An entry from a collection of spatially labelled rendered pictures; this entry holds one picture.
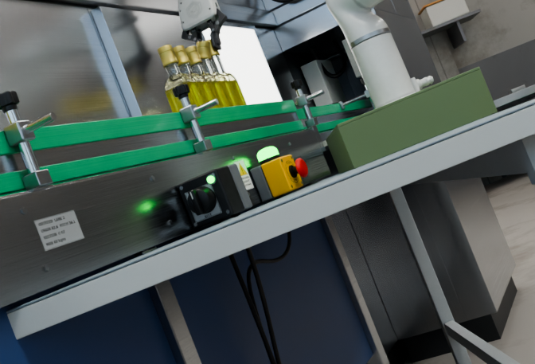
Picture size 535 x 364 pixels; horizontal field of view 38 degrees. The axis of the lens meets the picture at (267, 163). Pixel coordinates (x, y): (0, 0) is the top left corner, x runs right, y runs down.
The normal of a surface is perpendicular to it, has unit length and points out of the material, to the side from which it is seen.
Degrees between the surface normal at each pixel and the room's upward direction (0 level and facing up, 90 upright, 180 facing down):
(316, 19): 90
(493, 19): 90
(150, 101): 90
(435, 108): 90
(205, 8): 74
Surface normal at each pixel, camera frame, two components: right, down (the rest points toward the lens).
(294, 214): 0.00, -0.04
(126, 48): 0.84, -0.35
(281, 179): -0.39, 0.11
